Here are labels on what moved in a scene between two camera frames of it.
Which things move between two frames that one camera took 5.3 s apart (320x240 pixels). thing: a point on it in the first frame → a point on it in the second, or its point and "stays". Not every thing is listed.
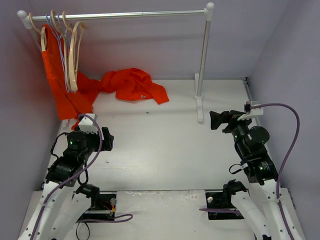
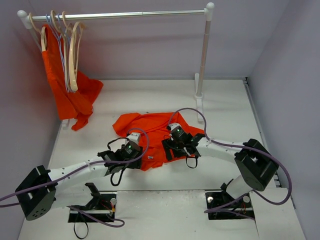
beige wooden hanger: (54, 17) stays
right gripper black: (228, 121) → (170, 147)
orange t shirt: (132, 84) → (155, 127)
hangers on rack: (63, 56) stays
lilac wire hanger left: (47, 20) stays
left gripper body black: (105, 139) → (137, 160)
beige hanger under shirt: (43, 32) stays
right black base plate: (220, 200) stays
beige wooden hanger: (74, 47) stays
